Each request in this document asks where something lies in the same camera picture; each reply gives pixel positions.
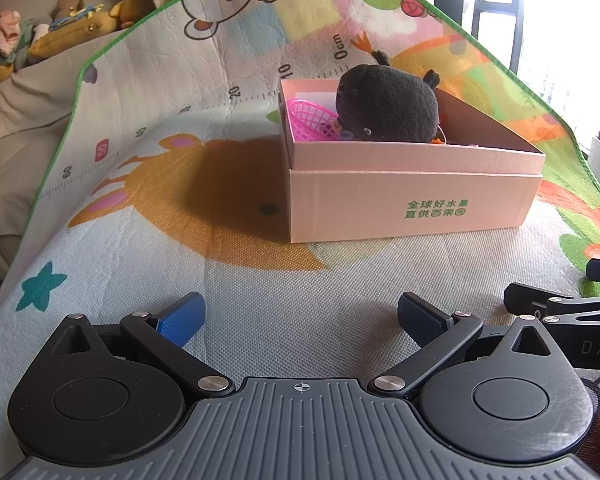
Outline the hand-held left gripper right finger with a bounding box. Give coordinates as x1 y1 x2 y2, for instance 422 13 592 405
372 291 557 401

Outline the beige covered sofa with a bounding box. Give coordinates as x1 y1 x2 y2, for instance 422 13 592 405
0 25 146 281

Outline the pink cardboard box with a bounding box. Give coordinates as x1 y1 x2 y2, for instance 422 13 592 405
279 77 547 245

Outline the pink plastic basket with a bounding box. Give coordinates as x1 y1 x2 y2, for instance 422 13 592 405
286 97 343 143

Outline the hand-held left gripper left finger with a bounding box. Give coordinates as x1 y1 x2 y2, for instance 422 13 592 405
50 291 236 399

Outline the black window frame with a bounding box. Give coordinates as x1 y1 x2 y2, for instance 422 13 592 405
460 0 531 76

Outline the dark grey plush toy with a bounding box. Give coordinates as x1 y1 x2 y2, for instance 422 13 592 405
334 50 448 143

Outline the brown bear plush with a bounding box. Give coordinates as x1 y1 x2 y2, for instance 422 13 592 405
54 0 88 23

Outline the yellow green pillow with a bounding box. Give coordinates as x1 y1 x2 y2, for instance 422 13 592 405
0 17 48 92

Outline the yellow plush toy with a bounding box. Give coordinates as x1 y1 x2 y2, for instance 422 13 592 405
27 5 118 58

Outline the pile of pink clothes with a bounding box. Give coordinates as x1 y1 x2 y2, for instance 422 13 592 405
0 10 23 56

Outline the printed cartoon play mat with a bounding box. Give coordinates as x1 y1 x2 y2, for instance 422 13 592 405
0 0 600 441

